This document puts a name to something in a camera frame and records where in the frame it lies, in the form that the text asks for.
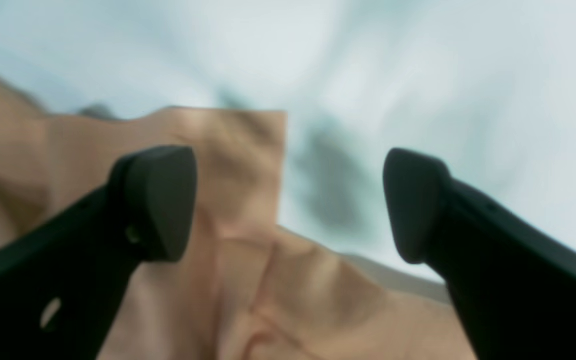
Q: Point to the peach T-shirt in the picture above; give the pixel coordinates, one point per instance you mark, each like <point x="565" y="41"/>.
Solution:
<point x="246" y="289"/>

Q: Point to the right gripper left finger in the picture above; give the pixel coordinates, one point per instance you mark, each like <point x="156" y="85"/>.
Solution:
<point x="62" y="285"/>

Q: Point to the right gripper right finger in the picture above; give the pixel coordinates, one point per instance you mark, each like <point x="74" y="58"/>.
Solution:
<point x="512" y="286"/>

